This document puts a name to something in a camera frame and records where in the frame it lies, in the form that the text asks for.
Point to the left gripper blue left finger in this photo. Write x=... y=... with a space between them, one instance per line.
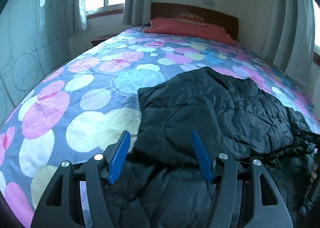
x=60 y=204

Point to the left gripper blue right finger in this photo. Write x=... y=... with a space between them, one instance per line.
x=261 y=206

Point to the black quilted puffer jacket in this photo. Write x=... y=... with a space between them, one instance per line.
x=161 y=184

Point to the colourful circle pattern bedspread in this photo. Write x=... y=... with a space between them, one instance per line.
x=84 y=106

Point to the brown wooden nightstand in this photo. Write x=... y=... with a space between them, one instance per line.
x=101 y=39

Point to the frosted glass wardrobe door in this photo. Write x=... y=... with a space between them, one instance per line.
x=33 y=45

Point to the dark wooden headboard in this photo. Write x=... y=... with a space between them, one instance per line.
x=169 y=10

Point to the white sheer curtain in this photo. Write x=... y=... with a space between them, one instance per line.
x=76 y=16

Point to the red pillow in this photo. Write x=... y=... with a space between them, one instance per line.
x=171 y=26

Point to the brown patterned cushion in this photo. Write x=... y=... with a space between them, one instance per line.
x=191 y=19

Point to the right wall window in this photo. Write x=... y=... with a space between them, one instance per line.
x=317 y=26

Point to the grey curtain right wall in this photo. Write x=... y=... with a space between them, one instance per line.
x=290 y=41

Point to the white wall socket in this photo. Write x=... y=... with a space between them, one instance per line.
x=209 y=3

